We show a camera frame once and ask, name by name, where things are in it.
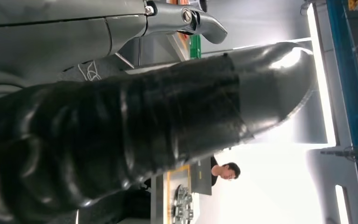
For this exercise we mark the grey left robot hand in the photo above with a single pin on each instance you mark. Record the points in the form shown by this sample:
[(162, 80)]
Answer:
[(135, 123)]

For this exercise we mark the steel workbench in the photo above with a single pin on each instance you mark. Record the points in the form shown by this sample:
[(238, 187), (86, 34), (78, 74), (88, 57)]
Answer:
[(159, 201)]

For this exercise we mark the grey laptop yellow label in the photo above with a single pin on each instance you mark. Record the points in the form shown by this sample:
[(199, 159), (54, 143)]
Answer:
[(202, 182)]

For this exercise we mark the green plastic crate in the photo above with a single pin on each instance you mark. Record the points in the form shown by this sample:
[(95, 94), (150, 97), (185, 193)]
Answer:
[(195, 48)]

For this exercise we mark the person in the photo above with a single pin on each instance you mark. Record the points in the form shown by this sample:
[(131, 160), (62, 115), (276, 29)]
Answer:
[(228, 171)]

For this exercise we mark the ceiling light bar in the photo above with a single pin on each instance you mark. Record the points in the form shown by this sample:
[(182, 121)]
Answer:
[(324, 92), (342, 207)]

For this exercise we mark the blue overhead gantry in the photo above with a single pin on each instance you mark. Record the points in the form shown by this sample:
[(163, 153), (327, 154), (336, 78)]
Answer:
[(355, 92)]

